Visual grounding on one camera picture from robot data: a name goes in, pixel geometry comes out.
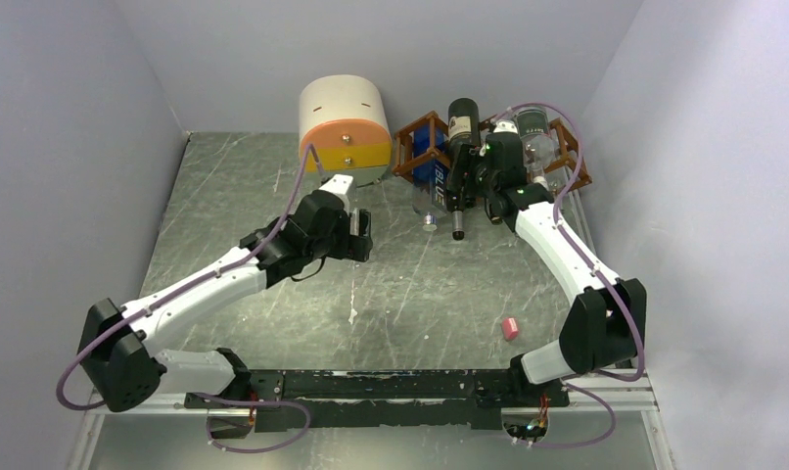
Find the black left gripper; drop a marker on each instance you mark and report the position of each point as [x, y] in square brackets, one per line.
[352, 246]

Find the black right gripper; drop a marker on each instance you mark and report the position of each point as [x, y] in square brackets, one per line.
[465, 157]

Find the dark labelled wine bottle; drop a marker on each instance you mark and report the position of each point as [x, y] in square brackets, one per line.
[458, 231]

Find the blue square glass bottle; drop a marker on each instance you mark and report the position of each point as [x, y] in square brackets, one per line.
[428, 179]

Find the dark green wine bottle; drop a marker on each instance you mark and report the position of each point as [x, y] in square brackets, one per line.
[463, 125]

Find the clear dark-labelled round bottle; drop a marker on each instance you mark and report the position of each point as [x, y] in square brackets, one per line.
[539, 146]

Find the clear labelled liquor bottle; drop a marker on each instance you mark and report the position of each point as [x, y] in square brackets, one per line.
[495, 219]

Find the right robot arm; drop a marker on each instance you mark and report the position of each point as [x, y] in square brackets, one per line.
[606, 321]

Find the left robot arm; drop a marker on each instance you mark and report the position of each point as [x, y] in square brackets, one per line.
[123, 350]

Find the brown wooden wine rack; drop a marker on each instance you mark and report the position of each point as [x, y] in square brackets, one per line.
[566, 156]

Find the cream orange drawer cabinet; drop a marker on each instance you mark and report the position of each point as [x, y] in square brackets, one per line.
[343, 128]

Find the pink eraser block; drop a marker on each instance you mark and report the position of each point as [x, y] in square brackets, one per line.
[510, 329]

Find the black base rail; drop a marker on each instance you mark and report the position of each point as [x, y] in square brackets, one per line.
[398, 398]

